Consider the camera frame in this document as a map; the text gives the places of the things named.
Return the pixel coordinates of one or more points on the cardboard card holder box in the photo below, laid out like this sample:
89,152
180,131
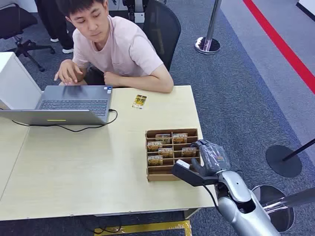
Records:
159,174

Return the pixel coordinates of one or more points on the grey laptop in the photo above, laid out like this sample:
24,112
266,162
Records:
73,104

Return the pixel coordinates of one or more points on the black wheeled office chair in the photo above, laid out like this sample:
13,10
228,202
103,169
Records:
14,19

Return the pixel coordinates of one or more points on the black mesh office chair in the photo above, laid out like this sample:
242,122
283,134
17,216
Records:
162,29

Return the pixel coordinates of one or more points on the gold hotel key card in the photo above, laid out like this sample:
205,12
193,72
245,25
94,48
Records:
154,146
165,152
188,152
162,139
155,160
180,138

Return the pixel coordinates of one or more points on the white board with black edge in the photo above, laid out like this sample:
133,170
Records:
307,5

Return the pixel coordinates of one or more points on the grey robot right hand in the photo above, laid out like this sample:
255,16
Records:
216,158

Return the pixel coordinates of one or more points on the chrome base stanchion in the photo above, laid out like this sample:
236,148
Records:
282,218

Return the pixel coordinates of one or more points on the standing person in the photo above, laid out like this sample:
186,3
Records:
55,19

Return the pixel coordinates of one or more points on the yellow floor tape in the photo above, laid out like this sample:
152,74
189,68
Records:
147,227

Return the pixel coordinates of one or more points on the gold picture card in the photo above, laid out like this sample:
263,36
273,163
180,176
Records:
139,101

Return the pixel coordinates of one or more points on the person's right hand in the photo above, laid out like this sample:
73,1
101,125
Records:
67,71

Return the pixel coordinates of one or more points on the black disc base stanchion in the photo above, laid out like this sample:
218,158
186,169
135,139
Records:
282,161

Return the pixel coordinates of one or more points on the black white machine base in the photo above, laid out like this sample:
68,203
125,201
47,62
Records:
134,9

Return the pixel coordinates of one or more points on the white box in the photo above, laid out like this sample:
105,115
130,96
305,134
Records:
14,81

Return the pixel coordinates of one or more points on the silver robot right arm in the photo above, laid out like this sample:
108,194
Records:
236,192

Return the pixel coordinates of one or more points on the person's right forearm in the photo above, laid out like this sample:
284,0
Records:
80,75

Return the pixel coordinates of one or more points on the chrome stanchion post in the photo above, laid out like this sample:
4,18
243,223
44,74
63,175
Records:
208,44

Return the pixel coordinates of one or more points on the person's left forearm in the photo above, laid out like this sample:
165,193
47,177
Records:
152,83

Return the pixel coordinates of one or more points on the person's left hand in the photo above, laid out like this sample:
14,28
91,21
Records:
112,79

